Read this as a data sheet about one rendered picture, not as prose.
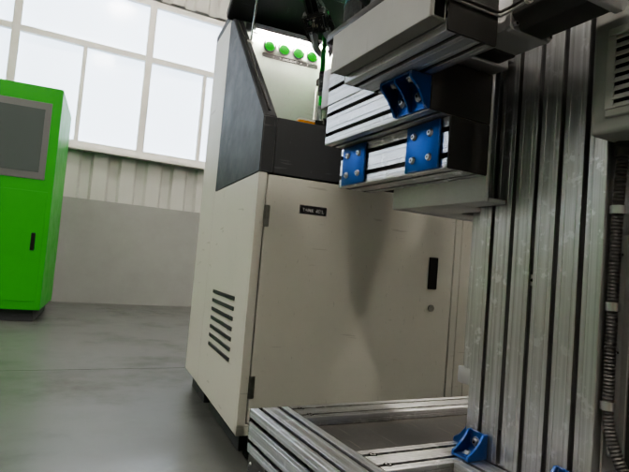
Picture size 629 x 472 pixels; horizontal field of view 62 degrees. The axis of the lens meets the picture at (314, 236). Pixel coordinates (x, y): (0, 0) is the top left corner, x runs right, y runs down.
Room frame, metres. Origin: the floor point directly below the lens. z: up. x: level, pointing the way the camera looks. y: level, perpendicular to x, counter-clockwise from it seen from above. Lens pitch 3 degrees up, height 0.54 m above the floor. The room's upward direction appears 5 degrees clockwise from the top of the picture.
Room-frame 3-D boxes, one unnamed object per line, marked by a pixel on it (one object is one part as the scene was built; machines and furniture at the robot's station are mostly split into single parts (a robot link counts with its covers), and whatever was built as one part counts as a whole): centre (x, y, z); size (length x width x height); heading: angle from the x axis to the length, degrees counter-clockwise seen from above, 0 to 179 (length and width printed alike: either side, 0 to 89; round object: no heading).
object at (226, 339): (1.82, -0.04, 0.39); 0.70 x 0.58 x 0.79; 113
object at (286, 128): (1.57, -0.15, 0.87); 0.62 x 0.04 x 0.16; 113
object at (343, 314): (1.56, -0.15, 0.44); 0.65 x 0.02 x 0.68; 113
